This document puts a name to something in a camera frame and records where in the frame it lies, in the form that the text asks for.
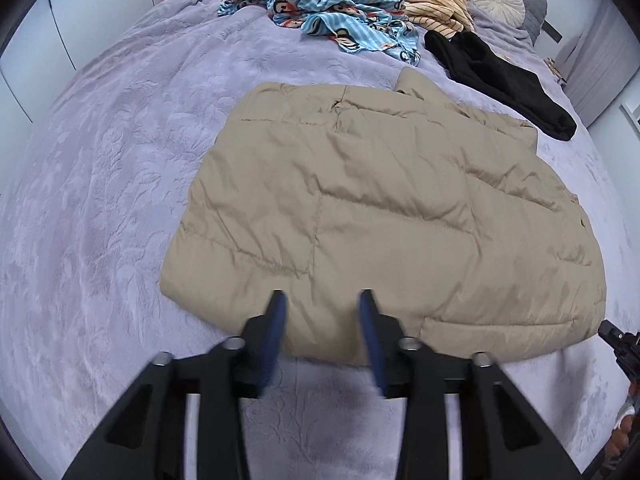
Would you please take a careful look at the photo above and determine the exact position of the beige puffer jacket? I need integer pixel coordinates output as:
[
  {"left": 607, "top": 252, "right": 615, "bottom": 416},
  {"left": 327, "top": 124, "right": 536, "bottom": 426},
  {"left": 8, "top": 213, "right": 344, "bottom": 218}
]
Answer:
[{"left": 160, "top": 68, "right": 606, "bottom": 364}]

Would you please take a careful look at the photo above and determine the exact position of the person's right hand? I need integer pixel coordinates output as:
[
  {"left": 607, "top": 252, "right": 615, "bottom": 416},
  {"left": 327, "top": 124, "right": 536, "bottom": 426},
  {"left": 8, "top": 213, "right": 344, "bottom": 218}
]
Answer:
[{"left": 605, "top": 385, "right": 639, "bottom": 458}]

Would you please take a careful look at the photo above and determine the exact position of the lavender plush bed blanket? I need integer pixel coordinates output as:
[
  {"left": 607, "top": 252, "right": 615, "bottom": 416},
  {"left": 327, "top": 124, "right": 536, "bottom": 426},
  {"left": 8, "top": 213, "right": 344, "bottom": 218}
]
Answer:
[{"left": 1, "top": 0, "right": 639, "bottom": 479}]

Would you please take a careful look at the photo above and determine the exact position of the black garment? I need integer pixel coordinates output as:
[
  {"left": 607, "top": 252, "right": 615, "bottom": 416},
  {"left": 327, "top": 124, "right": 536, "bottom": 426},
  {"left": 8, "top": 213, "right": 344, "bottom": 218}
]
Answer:
[{"left": 424, "top": 30, "right": 577, "bottom": 142}]

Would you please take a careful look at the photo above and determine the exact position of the grey curtain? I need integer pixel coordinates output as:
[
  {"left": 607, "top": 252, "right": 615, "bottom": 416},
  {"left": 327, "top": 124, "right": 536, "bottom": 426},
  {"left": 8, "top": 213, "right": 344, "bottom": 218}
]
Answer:
[{"left": 554, "top": 0, "right": 639, "bottom": 127}]

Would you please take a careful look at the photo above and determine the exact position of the blue monkey print garment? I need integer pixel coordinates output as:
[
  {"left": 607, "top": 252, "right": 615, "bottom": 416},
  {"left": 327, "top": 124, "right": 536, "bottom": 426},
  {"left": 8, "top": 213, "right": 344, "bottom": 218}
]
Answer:
[{"left": 217, "top": 0, "right": 420, "bottom": 66}]

